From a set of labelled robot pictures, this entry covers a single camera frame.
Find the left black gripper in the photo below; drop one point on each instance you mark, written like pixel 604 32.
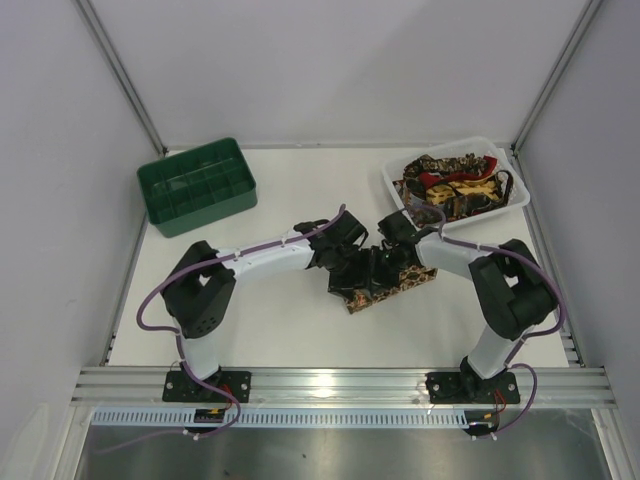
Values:
pixel 347 271

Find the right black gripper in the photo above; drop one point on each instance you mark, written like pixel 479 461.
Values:
pixel 382 267

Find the floral patterned tie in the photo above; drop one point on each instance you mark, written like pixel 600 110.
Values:
pixel 410 278

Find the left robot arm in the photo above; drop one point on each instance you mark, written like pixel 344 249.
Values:
pixel 198 301

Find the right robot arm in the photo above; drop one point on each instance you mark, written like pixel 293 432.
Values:
pixel 518 301

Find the pile of ties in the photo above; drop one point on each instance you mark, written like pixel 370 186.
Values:
pixel 460 187

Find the white plastic basket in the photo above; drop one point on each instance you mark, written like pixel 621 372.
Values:
pixel 392 170

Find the green compartment tray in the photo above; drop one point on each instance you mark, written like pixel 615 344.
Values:
pixel 197 187

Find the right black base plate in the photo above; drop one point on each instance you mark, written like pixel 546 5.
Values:
pixel 455 387

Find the aluminium mounting rail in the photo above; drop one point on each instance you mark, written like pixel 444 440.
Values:
pixel 557 388

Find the white slotted cable duct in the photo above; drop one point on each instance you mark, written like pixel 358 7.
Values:
pixel 295 418

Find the right frame post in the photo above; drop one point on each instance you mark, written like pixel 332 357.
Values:
pixel 579 31

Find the frame post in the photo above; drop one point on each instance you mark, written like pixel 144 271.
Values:
pixel 107 49
pixel 579 31

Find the left frame post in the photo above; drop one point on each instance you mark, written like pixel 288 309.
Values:
pixel 107 49

